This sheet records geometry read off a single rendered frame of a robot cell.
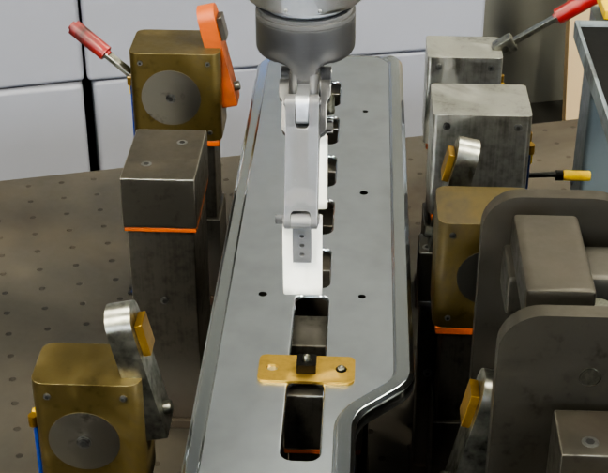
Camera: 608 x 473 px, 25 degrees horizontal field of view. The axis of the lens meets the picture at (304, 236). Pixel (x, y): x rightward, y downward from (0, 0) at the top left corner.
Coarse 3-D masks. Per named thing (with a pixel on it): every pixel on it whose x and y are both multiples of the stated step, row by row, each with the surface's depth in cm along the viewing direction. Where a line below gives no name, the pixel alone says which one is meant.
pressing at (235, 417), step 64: (384, 64) 176; (256, 128) 161; (384, 128) 160; (256, 192) 147; (384, 192) 147; (256, 256) 135; (384, 256) 135; (256, 320) 126; (384, 320) 126; (256, 384) 117; (384, 384) 117; (192, 448) 110; (256, 448) 110; (320, 448) 110
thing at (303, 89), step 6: (300, 84) 101; (306, 84) 101; (300, 90) 100; (306, 90) 100; (300, 96) 99; (306, 96) 99; (300, 102) 98; (306, 102) 98; (300, 108) 99; (306, 108) 99; (300, 114) 99; (306, 114) 99; (300, 120) 99; (306, 120) 99
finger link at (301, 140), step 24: (288, 96) 99; (312, 96) 99; (288, 120) 99; (312, 120) 99; (288, 144) 99; (312, 144) 99; (288, 168) 99; (312, 168) 99; (288, 192) 99; (312, 192) 99; (288, 216) 100; (312, 216) 100
